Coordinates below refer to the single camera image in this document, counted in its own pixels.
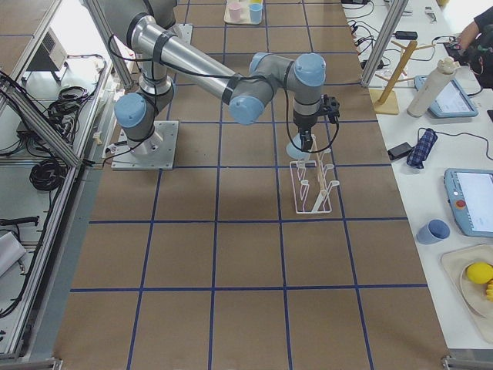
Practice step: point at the cream plastic tray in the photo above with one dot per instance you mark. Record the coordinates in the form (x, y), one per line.
(245, 17)

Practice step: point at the yellow lemon toy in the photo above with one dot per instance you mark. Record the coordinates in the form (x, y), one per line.
(479, 272)

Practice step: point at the wooden mug tree stand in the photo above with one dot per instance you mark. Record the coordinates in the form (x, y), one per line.
(385, 100)

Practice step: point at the beige tray on desk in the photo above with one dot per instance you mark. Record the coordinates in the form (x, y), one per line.
(455, 264)

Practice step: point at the blue plaid folded umbrella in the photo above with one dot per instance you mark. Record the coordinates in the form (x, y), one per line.
(422, 149)

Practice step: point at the white wire cup rack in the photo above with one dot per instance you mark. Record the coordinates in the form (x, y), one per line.
(308, 173)

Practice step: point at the blue cup on desk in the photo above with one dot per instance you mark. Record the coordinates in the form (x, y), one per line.
(433, 231)

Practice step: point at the blue teach pendant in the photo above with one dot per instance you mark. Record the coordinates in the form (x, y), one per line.
(452, 102)
(470, 197)

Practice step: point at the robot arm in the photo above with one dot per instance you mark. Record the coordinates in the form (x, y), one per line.
(146, 27)

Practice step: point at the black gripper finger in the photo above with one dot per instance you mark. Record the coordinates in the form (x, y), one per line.
(306, 141)

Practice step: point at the pink plastic cup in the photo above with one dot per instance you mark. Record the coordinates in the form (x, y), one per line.
(235, 11)

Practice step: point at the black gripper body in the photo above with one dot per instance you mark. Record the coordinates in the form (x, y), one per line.
(304, 125)

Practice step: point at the black power adapter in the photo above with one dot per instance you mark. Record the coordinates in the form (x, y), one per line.
(399, 151)

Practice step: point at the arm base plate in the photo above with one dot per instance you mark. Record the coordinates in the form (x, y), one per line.
(157, 152)

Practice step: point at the light blue plastic cup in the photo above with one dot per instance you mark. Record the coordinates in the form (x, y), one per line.
(296, 148)

